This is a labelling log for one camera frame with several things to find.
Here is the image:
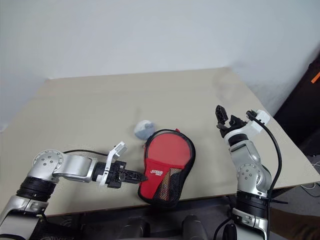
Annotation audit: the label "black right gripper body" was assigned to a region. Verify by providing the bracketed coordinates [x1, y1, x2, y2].
[216, 120, 241, 138]

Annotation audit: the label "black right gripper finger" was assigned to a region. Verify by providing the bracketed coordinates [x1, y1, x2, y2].
[229, 114, 248, 128]
[215, 104, 230, 127]

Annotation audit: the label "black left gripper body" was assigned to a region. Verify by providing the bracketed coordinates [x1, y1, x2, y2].
[105, 161, 127, 189]

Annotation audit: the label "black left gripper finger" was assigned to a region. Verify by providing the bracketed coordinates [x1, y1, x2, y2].
[119, 169, 149, 180]
[119, 176, 143, 185]

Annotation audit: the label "red black paddle case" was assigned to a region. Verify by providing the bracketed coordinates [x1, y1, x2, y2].
[137, 128, 197, 208]

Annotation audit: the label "red table tennis paddle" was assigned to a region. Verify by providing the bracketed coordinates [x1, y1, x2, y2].
[146, 131, 193, 201]

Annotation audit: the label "grey white round object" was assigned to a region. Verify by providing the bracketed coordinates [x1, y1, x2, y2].
[133, 120, 154, 140]

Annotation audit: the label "dark rounded shape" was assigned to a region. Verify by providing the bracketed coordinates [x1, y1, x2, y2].
[181, 214, 209, 240]
[122, 216, 151, 240]

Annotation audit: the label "brown floor object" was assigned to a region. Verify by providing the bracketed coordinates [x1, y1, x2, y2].
[270, 206, 320, 240]

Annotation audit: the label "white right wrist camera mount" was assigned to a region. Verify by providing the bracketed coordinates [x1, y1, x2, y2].
[223, 109, 272, 142]

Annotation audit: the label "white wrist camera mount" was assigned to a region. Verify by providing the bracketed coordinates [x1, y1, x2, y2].
[223, 109, 272, 142]
[98, 141, 128, 189]

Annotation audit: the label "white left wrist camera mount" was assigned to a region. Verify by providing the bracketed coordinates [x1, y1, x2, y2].
[98, 141, 128, 189]

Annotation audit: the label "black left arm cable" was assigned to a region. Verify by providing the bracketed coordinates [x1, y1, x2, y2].
[62, 149, 113, 157]

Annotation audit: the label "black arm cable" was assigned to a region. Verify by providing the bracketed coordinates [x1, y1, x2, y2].
[246, 111, 282, 240]
[62, 149, 113, 157]

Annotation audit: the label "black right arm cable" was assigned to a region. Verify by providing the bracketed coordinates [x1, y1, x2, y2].
[246, 111, 282, 240]

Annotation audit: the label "white floor cables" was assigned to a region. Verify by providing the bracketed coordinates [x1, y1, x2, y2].
[299, 152, 320, 192]

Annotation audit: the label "thin black looped cable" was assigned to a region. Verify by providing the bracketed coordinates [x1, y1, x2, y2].
[213, 211, 237, 240]

